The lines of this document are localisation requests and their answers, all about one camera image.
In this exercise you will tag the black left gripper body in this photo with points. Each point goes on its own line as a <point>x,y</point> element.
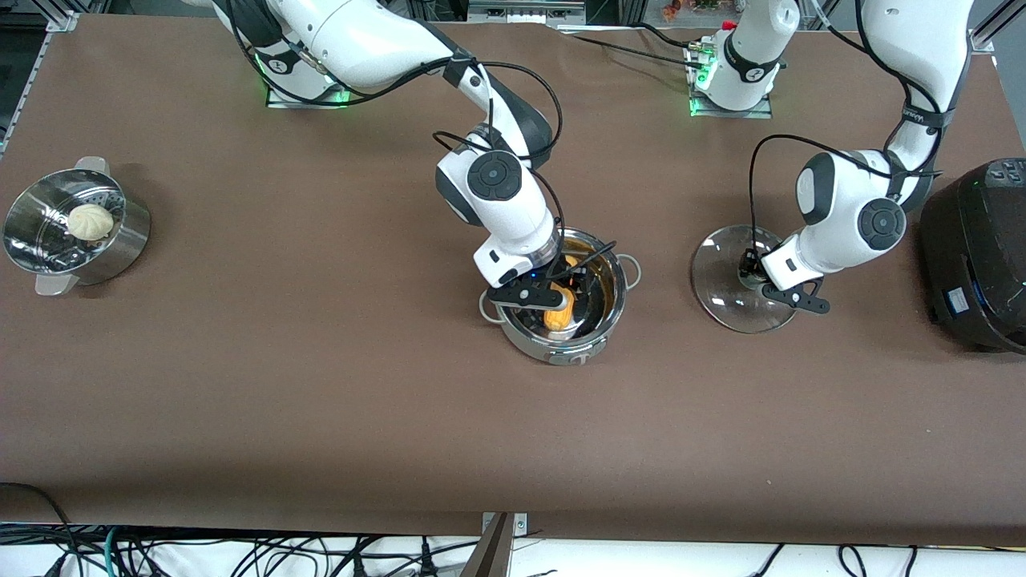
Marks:
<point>749,268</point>

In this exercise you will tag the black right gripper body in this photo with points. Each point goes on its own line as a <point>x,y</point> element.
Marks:
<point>574,282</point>

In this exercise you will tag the yellow corn cob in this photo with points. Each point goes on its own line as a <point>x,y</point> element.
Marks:
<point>559,319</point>

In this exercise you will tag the round glass pot lid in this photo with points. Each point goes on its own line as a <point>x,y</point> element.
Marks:
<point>721,296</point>

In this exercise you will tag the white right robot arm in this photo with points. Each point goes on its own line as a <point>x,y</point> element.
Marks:
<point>497,200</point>

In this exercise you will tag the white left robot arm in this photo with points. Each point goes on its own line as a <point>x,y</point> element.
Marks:
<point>850,216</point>

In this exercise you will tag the stainless steel steamer pot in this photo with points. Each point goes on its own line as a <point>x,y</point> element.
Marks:
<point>120,240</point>

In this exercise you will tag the black rice cooker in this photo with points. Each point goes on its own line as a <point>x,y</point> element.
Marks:
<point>982,256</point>

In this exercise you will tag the silver power strip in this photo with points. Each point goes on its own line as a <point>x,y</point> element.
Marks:
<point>521,10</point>

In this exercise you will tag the brown table mat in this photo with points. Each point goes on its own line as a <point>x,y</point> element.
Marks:
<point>321,417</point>

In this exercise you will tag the white steamed bun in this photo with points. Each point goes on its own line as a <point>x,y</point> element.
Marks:
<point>89,222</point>

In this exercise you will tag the perforated steel steamer insert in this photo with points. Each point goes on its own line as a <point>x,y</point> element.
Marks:
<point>36,228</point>

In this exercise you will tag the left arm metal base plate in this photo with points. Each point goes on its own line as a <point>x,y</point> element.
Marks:
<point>721,112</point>

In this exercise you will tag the small metal corner bracket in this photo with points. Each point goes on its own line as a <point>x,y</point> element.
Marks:
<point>520,525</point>

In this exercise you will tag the aluminium frame post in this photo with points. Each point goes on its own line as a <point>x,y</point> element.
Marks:
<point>490,553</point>

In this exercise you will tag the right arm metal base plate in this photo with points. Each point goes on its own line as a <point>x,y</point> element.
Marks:
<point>280,100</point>

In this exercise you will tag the aluminium frame profile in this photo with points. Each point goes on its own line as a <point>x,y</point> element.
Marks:
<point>60,22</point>
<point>994,28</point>

